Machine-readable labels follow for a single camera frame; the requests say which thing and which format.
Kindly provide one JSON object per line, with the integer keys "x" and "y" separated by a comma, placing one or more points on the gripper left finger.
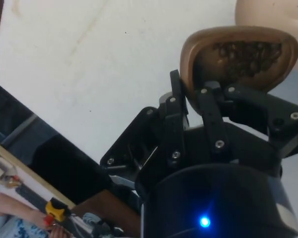
{"x": 175, "y": 116}

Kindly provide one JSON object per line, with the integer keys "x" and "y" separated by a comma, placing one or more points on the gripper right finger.
{"x": 260, "y": 104}

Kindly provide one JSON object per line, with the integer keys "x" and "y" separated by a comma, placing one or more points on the coffee beans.
{"x": 245, "y": 59}

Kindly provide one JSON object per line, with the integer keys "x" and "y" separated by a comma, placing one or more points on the white bowl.
{"x": 270, "y": 12}

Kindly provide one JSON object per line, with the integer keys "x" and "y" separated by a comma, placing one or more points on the yellow black tool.
{"x": 55, "y": 210}

